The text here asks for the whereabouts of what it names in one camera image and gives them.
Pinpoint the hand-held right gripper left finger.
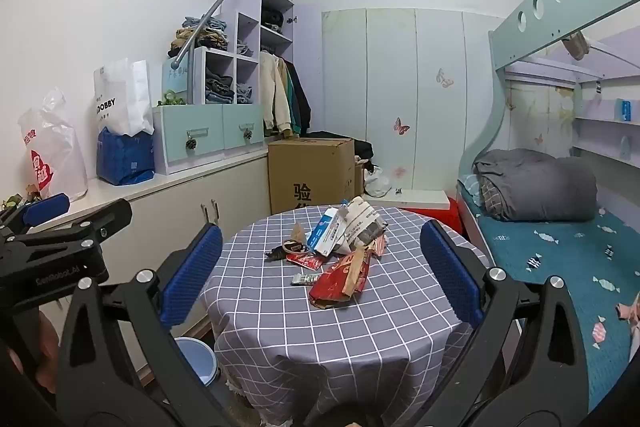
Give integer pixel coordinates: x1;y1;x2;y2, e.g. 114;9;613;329
55;223;236;427

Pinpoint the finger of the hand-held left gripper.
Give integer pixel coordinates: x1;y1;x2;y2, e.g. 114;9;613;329
0;193;71;233
0;198;133;253

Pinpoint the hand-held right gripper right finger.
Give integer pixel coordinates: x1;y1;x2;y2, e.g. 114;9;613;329
415;221;588;427

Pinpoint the blue plastic bin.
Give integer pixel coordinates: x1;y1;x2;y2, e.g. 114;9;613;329
175;337;222;400

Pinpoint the large red snack bag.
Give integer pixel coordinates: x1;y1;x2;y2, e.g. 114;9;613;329
308;247;372;311

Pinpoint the small red packet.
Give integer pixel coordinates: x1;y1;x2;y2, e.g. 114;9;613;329
286;253;326;271

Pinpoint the blue white toothpaste box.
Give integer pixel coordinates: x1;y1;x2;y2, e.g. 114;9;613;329
306;202;352;257

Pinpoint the person's left hand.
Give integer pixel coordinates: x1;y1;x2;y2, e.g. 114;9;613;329
9;309;65;393

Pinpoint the red plastic stool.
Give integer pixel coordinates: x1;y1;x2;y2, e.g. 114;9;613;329
400;199;464;238

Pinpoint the white red printed plastic bag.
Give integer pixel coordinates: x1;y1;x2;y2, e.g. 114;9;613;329
17;88;89;202

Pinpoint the blue woven bag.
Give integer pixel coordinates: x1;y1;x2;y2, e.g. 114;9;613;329
96;127;156;186

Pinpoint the cream long low cabinet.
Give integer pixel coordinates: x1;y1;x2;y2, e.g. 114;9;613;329
0;146;273;360

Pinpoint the white low platform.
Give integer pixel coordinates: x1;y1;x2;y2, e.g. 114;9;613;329
362;188;449;210

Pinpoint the blue plaid pillow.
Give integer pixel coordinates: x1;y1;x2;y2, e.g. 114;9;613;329
460;174;482;208

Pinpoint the teal printed bedsheet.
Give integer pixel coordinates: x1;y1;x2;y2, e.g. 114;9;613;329
457;174;640;413

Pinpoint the table with checked cloth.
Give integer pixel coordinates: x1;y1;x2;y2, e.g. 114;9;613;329
197;206;493;427

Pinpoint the white crumpled plastic bag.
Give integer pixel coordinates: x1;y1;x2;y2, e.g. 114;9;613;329
364;166;394;198

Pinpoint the grey duvet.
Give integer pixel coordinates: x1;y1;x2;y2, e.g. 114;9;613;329
472;148;599;223

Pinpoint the white paper bag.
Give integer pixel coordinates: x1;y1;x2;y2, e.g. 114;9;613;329
93;58;156;138

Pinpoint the mint drawer unit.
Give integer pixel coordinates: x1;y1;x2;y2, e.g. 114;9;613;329
152;103;266;176

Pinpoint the green artificial plant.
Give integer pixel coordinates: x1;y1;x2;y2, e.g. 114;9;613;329
157;89;189;108

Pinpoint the black clothes heap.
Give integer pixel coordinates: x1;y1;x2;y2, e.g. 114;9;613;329
305;131;375;172

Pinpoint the large cardboard box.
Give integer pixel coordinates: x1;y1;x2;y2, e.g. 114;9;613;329
267;137;356;215

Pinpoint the folded dark jeans stack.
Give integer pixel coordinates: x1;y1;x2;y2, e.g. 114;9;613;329
205;67;236;104

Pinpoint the green hanging jacket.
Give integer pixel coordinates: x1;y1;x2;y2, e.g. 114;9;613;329
282;59;302;132

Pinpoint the cream hanging jacket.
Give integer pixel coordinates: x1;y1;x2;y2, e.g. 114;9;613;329
259;52;293;134

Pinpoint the dark hanging jacket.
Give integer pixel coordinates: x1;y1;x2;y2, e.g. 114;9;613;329
290;62;312;132

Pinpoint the white wardrobe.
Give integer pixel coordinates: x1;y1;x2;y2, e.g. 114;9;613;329
321;8;506;204

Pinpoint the pile of folded clothes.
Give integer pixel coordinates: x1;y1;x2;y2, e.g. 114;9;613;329
167;15;231;58

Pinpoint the lilac cube shelf unit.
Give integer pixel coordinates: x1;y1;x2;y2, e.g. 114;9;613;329
192;0;296;106

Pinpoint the grey metal handrail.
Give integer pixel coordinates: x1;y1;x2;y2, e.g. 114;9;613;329
176;0;298;106

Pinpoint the grey hanging object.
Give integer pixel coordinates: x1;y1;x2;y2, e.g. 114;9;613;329
562;32;591;60

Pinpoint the lilac wall shelf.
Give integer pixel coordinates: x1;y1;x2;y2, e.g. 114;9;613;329
572;97;640;168

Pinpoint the mint bunk bed frame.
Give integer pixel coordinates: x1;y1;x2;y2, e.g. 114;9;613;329
457;0;640;258

